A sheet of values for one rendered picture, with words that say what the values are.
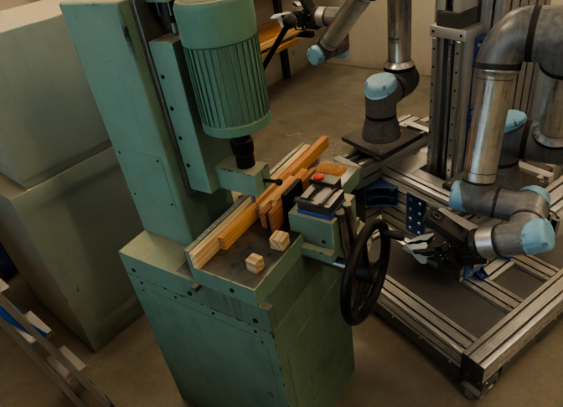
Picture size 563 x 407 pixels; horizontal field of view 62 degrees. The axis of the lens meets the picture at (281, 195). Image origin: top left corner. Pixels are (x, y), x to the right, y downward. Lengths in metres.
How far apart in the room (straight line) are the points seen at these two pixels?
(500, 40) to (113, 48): 0.88
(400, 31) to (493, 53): 0.71
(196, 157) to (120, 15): 0.38
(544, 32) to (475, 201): 0.40
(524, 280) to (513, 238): 1.04
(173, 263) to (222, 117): 0.52
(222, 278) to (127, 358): 1.23
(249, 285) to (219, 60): 0.52
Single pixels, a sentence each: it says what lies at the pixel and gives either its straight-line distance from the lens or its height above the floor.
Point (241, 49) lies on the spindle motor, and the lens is 1.07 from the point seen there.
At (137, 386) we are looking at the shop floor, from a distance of 2.23.
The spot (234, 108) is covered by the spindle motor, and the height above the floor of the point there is 1.27.
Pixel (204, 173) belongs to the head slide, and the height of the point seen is 1.07.
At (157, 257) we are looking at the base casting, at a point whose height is 0.80.
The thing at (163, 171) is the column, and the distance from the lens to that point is 1.32.
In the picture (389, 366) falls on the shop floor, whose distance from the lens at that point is 2.07.
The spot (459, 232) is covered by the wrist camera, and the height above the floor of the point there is 0.93.
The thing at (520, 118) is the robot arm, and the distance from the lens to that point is 1.48.
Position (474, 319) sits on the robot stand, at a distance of 1.99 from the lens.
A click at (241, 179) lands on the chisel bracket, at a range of 1.25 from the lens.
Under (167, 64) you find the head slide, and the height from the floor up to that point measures 1.37.
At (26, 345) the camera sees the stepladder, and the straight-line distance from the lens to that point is 1.84.
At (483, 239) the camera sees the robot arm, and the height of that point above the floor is 0.95.
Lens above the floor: 1.69
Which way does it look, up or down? 34 degrees down
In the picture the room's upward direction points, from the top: 9 degrees counter-clockwise
